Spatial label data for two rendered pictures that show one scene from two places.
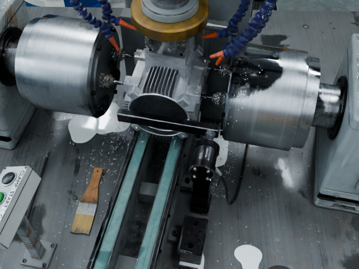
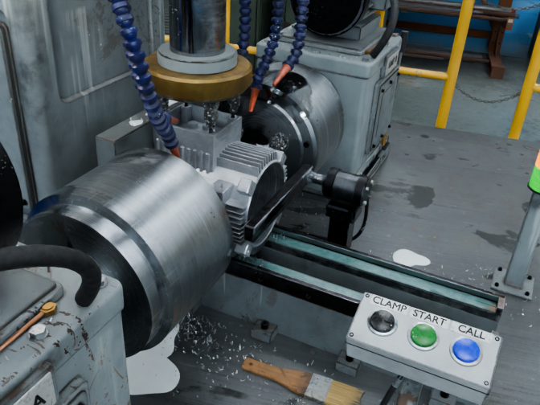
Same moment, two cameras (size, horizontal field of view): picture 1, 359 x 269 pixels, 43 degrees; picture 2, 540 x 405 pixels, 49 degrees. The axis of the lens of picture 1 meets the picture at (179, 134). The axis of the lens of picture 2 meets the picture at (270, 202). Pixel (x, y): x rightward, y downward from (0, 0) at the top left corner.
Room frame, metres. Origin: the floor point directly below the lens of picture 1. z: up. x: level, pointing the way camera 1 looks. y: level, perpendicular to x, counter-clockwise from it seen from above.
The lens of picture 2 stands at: (0.54, 0.92, 1.55)
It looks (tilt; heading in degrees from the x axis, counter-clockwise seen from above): 31 degrees down; 282
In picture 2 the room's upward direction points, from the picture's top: 4 degrees clockwise
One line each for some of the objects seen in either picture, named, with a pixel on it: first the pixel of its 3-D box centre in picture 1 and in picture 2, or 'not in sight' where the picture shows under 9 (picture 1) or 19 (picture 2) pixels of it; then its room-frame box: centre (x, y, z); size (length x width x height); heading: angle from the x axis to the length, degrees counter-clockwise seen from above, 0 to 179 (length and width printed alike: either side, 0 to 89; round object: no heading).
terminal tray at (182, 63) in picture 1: (170, 50); (198, 137); (0.86, 0.02, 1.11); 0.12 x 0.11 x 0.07; 168
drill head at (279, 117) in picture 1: (278, 99); (283, 124); (0.77, -0.25, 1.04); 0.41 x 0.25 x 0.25; 78
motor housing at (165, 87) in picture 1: (167, 87); (217, 190); (0.83, 0.03, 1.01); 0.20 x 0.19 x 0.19; 168
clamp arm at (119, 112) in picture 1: (167, 123); (282, 199); (0.70, 0.03, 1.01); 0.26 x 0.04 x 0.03; 78
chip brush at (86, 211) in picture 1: (90, 199); (300, 382); (0.61, 0.24, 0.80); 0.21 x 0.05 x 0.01; 173
